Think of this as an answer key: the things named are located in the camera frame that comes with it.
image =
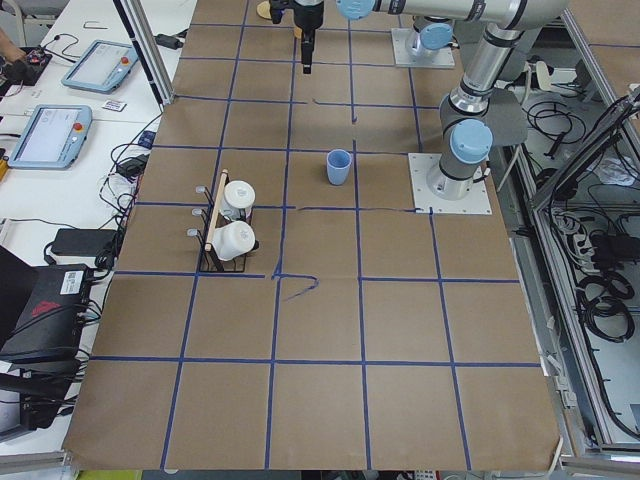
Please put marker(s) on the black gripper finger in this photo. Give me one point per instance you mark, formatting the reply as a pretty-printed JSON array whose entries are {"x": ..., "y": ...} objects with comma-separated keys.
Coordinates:
[{"x": 307, "y": 49}]

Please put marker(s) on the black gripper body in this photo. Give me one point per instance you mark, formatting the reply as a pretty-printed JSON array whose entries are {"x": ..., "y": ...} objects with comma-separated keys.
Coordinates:
[{"x": 306, "y": 16}]

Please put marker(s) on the light blue plastic cup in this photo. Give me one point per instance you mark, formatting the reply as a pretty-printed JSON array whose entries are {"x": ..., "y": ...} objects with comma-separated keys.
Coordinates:
[{"x": 338, "y": 165}]

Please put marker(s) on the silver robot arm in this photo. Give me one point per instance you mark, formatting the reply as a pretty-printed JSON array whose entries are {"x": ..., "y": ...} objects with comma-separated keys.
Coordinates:
[
  {"x": 429, "y": 35},
  {"x": 467, "y": 140}
]

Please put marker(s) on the wooden cup tree stand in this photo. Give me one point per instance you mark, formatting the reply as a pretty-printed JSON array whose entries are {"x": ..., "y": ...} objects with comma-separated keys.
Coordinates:
[{"x": 265, "y": 11}]

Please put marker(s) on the white mug far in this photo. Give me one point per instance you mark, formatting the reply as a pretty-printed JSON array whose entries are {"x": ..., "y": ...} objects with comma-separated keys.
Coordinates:
[{"x": 238, "y": 200}]

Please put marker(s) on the white mug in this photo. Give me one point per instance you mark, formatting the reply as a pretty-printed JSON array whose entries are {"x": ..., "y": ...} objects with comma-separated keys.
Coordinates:
[
  {"x": 238, "y": 200},
  {"x": 233, "y": 240}
]

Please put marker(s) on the plaid cloth pouch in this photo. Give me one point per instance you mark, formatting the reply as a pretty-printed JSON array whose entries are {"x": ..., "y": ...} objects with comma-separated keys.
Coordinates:
[{"x": 146, "y": 139}]

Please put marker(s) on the teach pendant far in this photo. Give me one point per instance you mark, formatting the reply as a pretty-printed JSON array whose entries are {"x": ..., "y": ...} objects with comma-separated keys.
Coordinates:
[{"x": 102, "y": 67}]

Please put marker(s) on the teach pendant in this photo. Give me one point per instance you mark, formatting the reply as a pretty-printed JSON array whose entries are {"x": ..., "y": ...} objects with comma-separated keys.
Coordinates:
[
  {"x": 53, "y": 137},
  {"x": 102, "y": 67}
]

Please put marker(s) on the small remote control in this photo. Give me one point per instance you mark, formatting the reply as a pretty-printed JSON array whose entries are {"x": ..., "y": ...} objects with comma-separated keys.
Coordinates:
[{"x": 113, "y": 105}]

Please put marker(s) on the white mug near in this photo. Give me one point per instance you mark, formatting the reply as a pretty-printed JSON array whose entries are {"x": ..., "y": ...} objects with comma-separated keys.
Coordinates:
[{"x": 233, "y": 240}]

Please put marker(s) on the grey office chair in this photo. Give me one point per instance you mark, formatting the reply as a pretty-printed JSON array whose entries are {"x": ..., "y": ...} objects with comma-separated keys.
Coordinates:
[{"x": 536, "y": 75}]

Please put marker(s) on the teach pendant near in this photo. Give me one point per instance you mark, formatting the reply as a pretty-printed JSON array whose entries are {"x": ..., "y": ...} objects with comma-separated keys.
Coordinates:
[{"x": 53, "y": 137}]

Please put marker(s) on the black power adapter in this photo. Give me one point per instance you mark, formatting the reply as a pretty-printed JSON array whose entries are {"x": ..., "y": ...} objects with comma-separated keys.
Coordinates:
[{"x": 82, "y": 242}]

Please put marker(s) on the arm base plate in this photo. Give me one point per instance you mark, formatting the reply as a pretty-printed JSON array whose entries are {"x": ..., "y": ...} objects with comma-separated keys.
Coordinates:
[
  {"x": 433, "y": 192},
  {"x": 442, "y": 60}
]

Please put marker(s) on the aluminium frame post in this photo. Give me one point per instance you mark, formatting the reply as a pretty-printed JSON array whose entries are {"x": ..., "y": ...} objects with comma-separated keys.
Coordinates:
[{"x": 135, "y": 22}]

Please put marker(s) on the black wire mug rack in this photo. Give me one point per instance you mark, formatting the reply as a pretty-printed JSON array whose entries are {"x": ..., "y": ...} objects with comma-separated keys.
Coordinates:
[{"x": 212, "y": 218}]

